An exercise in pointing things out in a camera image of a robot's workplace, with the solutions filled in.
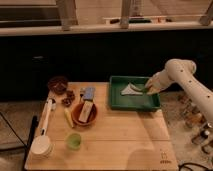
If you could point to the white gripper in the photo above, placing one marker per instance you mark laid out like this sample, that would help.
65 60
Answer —
158 82

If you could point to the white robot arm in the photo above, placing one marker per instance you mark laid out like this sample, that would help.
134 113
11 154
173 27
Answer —
181 72

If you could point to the white cloth in tray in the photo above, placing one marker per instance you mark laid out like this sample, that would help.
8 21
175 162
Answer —
130 89

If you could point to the green plastic tray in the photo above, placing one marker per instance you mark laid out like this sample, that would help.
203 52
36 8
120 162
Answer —
141 102

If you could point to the spice bottle rack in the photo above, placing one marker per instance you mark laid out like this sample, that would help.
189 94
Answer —
195 121

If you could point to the blue sponge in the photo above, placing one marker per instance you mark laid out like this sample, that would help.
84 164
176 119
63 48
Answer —
89 93

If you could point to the wooden block in bowl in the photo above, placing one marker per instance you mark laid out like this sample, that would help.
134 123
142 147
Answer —
85 112

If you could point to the orange bowl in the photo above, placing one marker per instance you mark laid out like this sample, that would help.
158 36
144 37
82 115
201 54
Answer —
76 112

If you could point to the wooden cutting board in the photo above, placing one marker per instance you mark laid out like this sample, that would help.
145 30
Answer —
117 140

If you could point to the brown pine cone cluster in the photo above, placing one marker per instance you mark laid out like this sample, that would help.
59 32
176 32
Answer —
70 97

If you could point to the green plastic cup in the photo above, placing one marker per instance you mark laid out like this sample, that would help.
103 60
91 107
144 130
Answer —
73 141

